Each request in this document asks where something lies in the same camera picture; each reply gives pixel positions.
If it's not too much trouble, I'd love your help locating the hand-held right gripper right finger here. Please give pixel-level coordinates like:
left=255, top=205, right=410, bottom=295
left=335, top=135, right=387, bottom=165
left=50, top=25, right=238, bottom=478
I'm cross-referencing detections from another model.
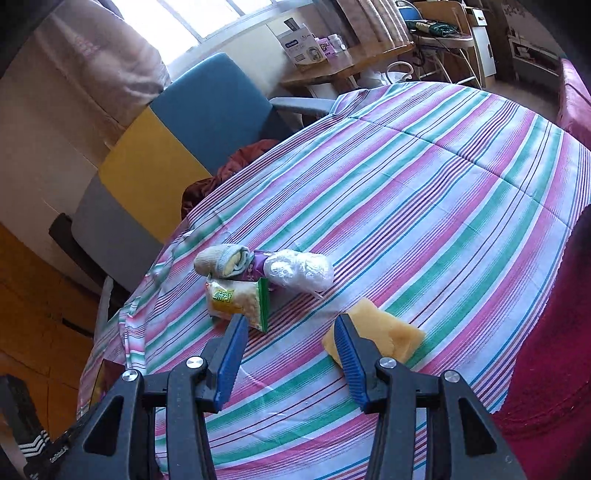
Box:
left=333, top=314, right=527, bottom=480

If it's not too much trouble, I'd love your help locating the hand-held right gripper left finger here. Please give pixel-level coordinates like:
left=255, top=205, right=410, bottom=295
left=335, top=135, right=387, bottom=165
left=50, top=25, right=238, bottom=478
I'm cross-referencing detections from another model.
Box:
left=60, top=314, right=250, bottom=480

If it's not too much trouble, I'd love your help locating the yellow sponge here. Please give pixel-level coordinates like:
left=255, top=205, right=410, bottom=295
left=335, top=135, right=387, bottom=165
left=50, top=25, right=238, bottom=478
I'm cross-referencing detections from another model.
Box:
left=322, top=298, right=426, bottom=370

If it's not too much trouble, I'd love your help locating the yellow green snack packet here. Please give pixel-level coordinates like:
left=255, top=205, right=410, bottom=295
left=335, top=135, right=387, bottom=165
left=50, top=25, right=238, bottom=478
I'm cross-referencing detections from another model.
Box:
left=204, top=276, right=270, bottom=334

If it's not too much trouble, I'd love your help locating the purple packet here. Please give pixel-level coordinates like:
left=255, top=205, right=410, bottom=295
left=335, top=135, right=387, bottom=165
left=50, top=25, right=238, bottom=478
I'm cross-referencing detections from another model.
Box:
left=240, top=249, right=278, bottom=291

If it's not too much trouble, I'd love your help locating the rolled pale sock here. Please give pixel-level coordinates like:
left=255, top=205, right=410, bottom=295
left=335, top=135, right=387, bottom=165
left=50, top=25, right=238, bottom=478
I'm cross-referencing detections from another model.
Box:
left=194, top=244, right=254, bottom=280

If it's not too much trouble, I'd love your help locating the white plastic wrapped bundle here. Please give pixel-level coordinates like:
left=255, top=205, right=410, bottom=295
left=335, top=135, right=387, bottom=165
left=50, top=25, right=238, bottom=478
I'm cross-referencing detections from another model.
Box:
left=265, top=249, right=335, bottom=292

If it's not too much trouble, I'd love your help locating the wooden wardrobe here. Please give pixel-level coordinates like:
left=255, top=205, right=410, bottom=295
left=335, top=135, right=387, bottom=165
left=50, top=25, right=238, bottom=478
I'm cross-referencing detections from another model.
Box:
left=0, top=222, right=112, bottom=416

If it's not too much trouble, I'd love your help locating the striped bed sheet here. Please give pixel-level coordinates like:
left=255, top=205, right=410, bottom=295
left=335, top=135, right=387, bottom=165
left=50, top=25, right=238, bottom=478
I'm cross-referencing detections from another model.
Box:
left=76, top=82, right=591, bottom=480

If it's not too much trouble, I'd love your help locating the dark red blanket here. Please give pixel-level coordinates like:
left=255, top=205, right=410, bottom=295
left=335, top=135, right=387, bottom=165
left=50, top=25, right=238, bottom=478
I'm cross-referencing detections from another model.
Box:
left=492, top=222, right=591, bottom=480

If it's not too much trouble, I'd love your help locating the dark red cloth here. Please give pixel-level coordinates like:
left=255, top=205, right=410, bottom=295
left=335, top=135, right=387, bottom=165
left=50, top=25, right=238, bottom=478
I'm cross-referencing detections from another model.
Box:
left=181, top=141, right=282, bottom=220

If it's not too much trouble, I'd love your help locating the dark upright panel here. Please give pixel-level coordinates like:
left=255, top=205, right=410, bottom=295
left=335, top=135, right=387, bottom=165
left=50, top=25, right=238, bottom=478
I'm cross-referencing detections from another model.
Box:
left=48, top=213, right=109, bottom=289

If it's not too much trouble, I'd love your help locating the grey yellow blue chair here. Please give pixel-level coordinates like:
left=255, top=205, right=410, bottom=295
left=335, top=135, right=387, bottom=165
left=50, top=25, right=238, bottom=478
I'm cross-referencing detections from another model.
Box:
left=71, top=52, right=342, bottom=324

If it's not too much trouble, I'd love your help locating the wooden side table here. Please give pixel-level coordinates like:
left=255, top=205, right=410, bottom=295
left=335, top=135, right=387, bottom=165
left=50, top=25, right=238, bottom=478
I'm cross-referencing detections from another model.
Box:
left=279, top=41, right=416, bottom=93

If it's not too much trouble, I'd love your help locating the pale pink curtain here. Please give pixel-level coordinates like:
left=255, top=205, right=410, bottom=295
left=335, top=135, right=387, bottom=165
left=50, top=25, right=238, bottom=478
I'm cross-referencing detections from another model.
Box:
left=28, top=9, right=171, bottom=121

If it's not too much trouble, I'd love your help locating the white printed carton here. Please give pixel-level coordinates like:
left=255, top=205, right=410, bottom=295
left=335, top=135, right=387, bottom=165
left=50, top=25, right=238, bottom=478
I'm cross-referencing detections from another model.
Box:
left=277, top=21, right=324, bottom=65

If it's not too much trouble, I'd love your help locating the dark pink cushioned seat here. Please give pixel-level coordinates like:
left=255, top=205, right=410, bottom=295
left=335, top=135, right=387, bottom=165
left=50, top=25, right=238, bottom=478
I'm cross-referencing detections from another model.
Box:
left=556, top=58, right=591, bottom=148

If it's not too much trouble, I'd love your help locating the checked curtain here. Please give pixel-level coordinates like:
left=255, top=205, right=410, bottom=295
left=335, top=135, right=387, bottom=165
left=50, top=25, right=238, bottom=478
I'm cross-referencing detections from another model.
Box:
left=337, top=0, right=411, bottom=47

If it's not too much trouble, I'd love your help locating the cluttered storage rack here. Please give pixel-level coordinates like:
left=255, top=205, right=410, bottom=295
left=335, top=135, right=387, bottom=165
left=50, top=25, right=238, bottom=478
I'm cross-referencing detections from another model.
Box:
left=397, top=0, right=497, bottom=88

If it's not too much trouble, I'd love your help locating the grey shelf unit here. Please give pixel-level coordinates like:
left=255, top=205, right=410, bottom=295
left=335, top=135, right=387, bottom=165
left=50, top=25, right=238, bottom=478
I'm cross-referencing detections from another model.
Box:
left=505, top=9, right=561, bottom=79

